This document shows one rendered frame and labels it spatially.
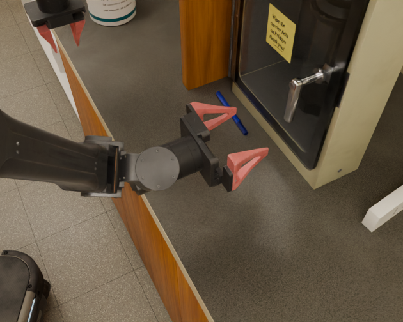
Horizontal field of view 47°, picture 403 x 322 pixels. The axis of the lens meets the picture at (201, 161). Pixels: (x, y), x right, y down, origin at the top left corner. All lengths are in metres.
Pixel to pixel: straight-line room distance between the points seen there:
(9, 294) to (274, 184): 1.04
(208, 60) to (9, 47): 2.03
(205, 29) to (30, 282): 1.04
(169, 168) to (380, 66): 0.36
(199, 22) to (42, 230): 1.31
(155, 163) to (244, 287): 0.32
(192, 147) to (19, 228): 1.49
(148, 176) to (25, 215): 1.56
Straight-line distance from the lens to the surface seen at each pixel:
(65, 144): 0.49
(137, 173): 0.58
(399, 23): 0.72
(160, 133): 1.01
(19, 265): 1.72
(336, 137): 0.83
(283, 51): 0.83
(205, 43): 1.04
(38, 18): 0.93
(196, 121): 0.70
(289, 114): 0.78
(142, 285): 1.85
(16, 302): 1.67
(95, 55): 1.23
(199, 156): 0.67
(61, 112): 2.47
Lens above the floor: 1.69
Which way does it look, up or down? 52 degrees down
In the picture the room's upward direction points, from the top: straight up
